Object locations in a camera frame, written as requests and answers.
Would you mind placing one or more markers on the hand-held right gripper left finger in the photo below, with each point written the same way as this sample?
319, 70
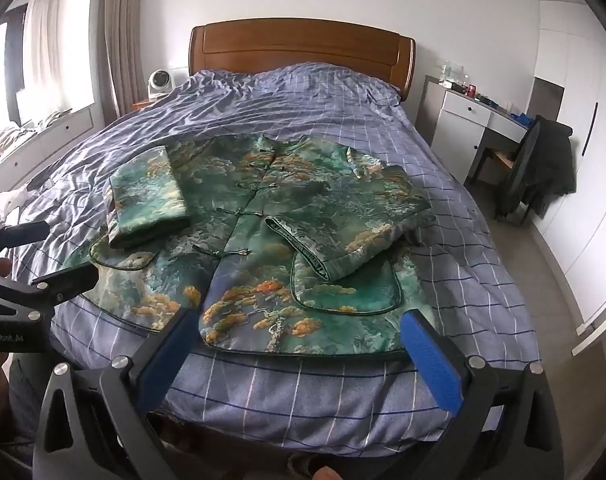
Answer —
165, 360

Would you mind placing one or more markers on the dark jacket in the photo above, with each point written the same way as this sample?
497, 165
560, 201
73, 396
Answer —
548, 160

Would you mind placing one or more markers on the wooden chair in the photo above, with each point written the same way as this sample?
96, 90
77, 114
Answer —
503, 158

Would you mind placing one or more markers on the brown curtain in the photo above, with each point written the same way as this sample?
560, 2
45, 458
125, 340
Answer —
123, 35

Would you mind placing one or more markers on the white tissue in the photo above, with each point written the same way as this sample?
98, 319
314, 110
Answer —
15, 200

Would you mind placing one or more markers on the blue checked duvet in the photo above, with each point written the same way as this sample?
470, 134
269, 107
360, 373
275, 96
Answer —
308, 105

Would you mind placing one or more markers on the blue item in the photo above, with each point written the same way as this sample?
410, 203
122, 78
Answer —
523, 119

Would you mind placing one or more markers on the white desk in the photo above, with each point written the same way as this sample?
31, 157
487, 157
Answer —
463, 135

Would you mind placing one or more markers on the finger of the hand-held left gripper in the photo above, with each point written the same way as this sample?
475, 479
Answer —
68, 280
25, 232

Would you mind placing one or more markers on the green printed padded jacket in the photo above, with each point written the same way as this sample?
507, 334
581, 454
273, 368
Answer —
243, 210

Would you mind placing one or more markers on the wooden bed headboard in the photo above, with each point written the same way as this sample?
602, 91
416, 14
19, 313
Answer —
303, 40

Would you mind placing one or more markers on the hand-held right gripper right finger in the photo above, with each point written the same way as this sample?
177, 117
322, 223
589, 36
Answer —
433, 360

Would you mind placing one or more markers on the white window seat cabinet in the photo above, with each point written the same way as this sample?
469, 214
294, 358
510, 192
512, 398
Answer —
48, 145

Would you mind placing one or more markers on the white sheer curtain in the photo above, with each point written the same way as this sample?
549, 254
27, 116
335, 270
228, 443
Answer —
43, 50

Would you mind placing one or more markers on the white round fan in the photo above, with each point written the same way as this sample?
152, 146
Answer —
159, 80

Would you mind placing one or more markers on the pile of light clothes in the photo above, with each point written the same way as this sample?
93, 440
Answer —
8, 137

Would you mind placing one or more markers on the green bottle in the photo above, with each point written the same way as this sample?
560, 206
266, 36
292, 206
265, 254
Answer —
445, 72

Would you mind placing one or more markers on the wooden nightstand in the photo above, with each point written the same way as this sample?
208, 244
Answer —
142, 105

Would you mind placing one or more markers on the white wardrobe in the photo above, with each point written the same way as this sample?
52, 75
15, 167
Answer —
583, 210

